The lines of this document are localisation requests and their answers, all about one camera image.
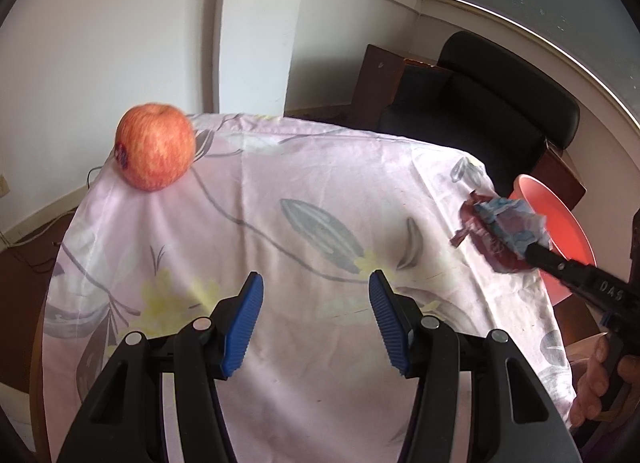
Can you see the pink floral tablecloth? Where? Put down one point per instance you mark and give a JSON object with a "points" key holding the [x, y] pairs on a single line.
{"points": [[300, 203]]}

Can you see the person's right hand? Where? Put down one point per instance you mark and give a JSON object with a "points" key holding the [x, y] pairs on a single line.
{"points": [[590, 378]]}

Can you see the red apple with sticker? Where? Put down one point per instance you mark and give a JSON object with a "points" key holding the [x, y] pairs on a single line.
{"points": [[155, 145]]}

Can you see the maroon foil wrapper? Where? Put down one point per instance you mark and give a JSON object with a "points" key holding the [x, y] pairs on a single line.
{"points": [[500, 238]]}

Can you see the beige wall socket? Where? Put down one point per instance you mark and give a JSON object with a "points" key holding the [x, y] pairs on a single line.
{"points": [[3, 185]]}

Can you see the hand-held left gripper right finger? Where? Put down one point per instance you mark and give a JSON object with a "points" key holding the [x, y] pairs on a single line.
{"points": [[389, 323]]}

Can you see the pink plastic basin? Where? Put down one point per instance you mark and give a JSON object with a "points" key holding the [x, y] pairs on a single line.
{"points": [[555, 223]]}

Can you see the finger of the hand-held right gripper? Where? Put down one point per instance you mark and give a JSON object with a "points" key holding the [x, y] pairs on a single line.
{"points": [[555, 263]]}

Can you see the black armchair with wooden arms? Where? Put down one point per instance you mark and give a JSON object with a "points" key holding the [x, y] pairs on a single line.
{"points": [[480, 108]]}

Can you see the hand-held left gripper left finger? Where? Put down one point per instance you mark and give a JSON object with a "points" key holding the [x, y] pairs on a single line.
{"points": [[243, 325]]}

